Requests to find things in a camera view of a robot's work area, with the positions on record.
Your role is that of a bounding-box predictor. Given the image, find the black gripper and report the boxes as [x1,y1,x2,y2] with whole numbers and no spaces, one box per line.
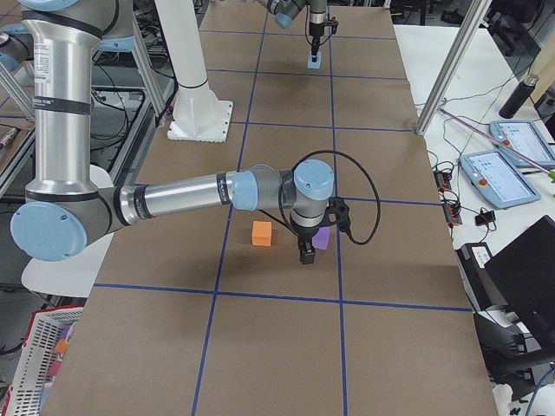
[307,12,337,59]
[290,197,350,265]

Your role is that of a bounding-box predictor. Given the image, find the light blue foam block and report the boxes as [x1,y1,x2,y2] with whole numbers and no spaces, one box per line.
[307,52,322,69]

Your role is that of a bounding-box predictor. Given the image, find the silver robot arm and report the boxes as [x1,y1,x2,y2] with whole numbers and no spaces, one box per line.
[258,0,338,68]
[10,1,350,264]

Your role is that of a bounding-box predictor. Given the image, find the purple foam block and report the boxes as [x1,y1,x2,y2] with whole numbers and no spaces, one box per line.
[312,227,330,250]

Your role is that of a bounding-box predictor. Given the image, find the orange foam block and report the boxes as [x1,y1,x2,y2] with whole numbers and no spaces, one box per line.
[251,221,272,247]

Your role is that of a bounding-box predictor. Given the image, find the orange terminal strip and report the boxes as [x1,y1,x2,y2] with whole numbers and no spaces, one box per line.
[433,169,462,228]

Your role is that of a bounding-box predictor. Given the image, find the near blue teach pendant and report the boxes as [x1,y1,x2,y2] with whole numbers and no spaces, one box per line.
[460,150,541,209]

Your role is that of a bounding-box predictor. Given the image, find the blue teach pendant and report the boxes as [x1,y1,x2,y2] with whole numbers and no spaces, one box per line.
[460,150,541,209]
[489,120,554,169]

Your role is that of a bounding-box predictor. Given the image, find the black water bottle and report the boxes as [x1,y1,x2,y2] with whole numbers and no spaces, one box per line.
[498,74,539,119]

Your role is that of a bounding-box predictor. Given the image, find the black laptop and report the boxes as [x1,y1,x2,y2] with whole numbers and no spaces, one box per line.
[486,215,554,348]

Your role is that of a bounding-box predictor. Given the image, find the far blue teach pendant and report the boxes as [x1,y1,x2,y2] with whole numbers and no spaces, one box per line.
[489,120,554,169]

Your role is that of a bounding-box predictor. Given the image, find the metal reacher stick green tip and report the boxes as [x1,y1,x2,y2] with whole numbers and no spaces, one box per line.
[440,106,555,183]

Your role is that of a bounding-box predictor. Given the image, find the white perforated plastic basket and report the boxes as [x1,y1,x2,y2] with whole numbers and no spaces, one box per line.
[2,306,83,415]

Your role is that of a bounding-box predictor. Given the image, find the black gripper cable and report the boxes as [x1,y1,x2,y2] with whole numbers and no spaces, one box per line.
[259,149,382,247]

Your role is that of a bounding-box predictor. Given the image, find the white camera pole stand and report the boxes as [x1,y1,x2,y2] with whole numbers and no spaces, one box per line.
[156,1,233,142]

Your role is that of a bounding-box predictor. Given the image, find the aluminium frame post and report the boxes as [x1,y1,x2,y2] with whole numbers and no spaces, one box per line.
[415,0,492,136]

